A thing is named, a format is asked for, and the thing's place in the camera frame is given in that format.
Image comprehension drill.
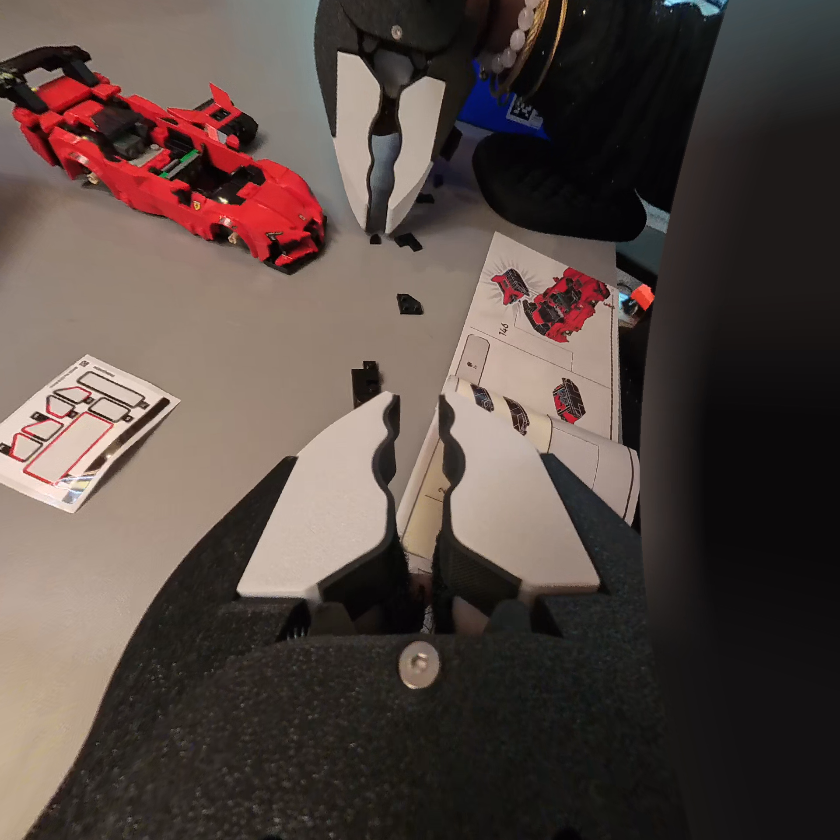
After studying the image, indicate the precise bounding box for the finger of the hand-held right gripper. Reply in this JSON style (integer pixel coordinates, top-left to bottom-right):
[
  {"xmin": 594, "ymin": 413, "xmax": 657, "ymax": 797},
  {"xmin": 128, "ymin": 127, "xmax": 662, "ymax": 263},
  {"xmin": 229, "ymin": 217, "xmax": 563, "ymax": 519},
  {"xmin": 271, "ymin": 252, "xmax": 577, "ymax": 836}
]
[
  {"xmin": 332, "ymin": 48, "xmax": 392, "ymax": 235},
  {"xmin": 385, "ymin": 72, "xmax": 450, "ymax": 236}
]

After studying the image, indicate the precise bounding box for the white bead bracelet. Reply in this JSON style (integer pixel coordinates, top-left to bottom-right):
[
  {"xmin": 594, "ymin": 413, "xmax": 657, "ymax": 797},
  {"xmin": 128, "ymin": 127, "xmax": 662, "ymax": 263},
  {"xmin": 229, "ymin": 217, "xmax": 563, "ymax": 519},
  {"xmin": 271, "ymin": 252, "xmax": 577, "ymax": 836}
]
[{"xmin": 476, "ymin": 0, "xmax": 549, "ymax": 80}]

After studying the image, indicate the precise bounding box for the person's right forearm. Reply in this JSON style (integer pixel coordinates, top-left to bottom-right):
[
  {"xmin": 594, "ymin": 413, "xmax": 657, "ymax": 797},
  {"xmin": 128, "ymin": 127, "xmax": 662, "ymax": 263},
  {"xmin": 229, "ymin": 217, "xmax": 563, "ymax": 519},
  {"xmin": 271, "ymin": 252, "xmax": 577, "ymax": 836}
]
[{"xmin": 472, "ymin": 0, "xmax": 670, "ymax": 242}]

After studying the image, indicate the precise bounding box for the blue plastic storage bin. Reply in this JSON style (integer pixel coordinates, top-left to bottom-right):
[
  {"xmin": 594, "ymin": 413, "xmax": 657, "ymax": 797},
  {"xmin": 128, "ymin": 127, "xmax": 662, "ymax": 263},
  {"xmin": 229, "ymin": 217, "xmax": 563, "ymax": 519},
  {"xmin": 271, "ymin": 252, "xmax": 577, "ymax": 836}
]
[{"xmin": 456, "ymin": 59, "xmax": 552, "ymax": 142}]

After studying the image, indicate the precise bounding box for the white sticker sheet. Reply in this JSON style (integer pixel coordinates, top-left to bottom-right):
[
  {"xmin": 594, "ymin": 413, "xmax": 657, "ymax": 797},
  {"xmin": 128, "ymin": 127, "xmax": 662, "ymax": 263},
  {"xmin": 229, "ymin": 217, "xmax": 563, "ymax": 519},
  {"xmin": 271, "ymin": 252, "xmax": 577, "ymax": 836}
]
[{"xmin": 0, "ymin": 354, "xmax": 181, "ymax": 514}]

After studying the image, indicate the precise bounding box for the lego instruction booklet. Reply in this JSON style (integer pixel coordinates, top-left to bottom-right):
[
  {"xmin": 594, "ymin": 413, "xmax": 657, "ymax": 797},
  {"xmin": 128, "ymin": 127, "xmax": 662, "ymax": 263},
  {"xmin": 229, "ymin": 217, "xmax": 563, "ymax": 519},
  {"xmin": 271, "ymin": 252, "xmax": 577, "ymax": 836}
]
[{"xmin": 397, "ymin": 231, "xmax": 641, "ymax": 559}]

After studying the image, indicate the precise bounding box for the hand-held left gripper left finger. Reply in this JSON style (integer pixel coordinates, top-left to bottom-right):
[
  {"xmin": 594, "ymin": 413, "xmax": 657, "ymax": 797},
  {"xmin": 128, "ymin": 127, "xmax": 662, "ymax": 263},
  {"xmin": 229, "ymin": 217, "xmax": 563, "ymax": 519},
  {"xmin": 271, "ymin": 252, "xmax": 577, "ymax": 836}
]
[{"xmin": 235, "ymin": 391, "xmax": 401, "ymax": 603}]

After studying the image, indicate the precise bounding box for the red lego car section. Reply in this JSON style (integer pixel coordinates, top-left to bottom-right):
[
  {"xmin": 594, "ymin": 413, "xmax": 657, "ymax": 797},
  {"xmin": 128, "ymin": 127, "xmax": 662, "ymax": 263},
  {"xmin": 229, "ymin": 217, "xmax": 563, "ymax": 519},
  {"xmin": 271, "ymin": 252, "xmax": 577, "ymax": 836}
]
[{"xmin": 167, "ymin": 82, "xmax": 258, "ymax": 151}]

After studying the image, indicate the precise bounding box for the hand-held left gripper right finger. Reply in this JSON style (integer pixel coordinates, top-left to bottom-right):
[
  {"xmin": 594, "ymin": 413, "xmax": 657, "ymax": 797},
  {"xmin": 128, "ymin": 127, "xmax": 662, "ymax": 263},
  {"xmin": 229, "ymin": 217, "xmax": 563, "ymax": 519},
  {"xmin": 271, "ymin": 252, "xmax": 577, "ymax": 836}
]
[{"xmin": 437, "ymin": 392, "xmax": 602, "ymax": 599}]

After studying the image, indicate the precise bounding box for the person's right hand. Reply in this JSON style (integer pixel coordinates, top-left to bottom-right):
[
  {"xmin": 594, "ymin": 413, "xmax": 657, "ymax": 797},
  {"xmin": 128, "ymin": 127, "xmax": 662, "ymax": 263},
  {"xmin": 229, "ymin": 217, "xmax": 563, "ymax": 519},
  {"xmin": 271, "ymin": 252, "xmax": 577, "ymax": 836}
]
[{"xmin": 474, "ymin": 0, "xmax": 526, "ymax": 63}]

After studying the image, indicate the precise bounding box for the small black lego assembly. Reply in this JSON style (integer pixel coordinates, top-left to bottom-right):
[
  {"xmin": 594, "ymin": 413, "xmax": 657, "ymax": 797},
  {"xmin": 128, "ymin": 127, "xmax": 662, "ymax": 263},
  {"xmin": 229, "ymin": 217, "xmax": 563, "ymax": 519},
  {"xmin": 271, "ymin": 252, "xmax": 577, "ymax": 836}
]
[{"xmin": 351, "ymin": 360, "xmax": 383, "ymax": 411}]

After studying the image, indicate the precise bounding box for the gold bangle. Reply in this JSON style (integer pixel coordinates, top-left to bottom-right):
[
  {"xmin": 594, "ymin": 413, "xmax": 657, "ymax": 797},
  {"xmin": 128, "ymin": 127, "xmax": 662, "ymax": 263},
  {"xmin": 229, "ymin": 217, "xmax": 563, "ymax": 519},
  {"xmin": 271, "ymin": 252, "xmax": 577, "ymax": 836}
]
[{"xmin": 495, "ymin": 0, "xmax": 568, "ymax": 96}]

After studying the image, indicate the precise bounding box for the red lego car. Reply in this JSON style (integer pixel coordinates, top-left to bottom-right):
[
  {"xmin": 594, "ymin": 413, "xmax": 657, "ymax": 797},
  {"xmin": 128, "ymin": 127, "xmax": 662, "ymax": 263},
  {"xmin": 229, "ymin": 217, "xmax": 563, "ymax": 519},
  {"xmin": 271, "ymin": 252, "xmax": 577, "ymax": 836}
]
[{"xmin": 0, "ymin": 45, "xmax": 328, "ymax": 273}]

